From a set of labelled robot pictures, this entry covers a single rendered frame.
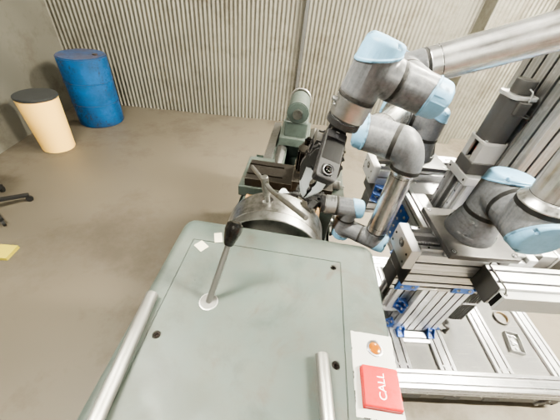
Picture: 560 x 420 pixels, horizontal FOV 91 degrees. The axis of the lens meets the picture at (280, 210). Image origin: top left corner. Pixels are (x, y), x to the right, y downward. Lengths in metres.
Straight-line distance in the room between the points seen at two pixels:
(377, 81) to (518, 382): 1.86
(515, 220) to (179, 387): 0.80
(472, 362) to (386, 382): 1.53
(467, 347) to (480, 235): 1.16
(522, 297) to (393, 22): 3.65
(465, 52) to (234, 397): 0.76
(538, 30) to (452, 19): 3.79
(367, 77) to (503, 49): 0.30
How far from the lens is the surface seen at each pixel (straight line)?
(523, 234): 0.86
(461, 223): 1.03
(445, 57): 0.73
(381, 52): 0.55
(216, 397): 0.51
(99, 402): 0.53
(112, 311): 2.17
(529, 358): 2.30
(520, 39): 0.78
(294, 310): 0.57
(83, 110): 4.27
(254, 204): 0.82
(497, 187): 0.96
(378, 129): 0.94
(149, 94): 4.70
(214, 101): 4.43
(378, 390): 0.54
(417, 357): 1.90
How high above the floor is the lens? 1.75
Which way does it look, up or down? 41 degrees down
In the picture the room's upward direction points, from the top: 7 degrees clockwise
